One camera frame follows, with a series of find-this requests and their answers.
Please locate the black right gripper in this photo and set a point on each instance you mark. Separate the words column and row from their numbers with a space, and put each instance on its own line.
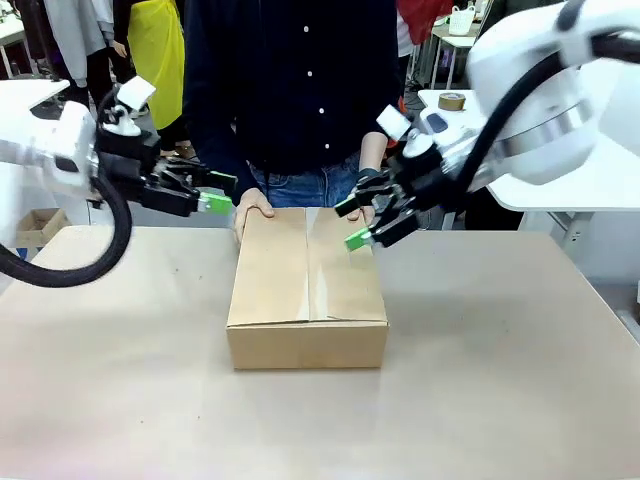
column 425, row 180

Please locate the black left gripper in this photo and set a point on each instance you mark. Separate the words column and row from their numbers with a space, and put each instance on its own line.
column 125, row 165

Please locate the brown cardboard box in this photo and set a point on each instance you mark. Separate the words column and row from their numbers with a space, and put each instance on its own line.
column 305, row 300

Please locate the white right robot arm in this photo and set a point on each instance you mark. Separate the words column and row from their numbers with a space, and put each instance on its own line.
column 540, row 65

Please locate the person's left forearm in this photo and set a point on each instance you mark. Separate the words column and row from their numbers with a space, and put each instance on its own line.
column 372, row 150

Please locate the small open cardboard box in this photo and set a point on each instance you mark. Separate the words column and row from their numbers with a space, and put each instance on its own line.
column 42, row 227

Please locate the person's left hand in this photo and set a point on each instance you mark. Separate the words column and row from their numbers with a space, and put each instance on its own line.
column 367, row 212

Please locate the person's right hand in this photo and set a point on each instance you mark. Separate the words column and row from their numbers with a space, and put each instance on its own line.
column 250, row 200

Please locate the brown tape roll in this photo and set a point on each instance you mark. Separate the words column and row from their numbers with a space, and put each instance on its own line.
column 451, row 101

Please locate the person in yellow apron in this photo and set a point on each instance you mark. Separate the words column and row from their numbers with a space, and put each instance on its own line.
column 157, row 60

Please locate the person in dark shirt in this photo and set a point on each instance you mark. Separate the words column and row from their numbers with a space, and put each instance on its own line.
column 290, row 80

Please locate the person in white sneakers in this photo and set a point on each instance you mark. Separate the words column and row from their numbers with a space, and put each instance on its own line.
column 119, row 35

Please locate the white side table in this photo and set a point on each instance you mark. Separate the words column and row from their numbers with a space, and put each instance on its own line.
column 25, row 95
column 550, row 195

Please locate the person in grey coat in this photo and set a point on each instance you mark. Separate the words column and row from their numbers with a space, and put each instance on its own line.
column 75, row 40

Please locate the orange red bag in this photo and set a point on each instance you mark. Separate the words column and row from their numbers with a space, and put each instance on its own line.
column 425, row 17

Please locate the white plastic basket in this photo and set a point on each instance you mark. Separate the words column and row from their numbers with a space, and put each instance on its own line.
column 461, row 21

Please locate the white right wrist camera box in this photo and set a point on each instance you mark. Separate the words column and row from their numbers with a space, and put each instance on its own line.
column 395, row 122

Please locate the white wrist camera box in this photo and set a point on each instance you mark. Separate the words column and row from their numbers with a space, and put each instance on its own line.
column 395, row 122
column 137, row 92

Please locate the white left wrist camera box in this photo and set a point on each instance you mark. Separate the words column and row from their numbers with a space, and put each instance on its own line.
column 137, row 92

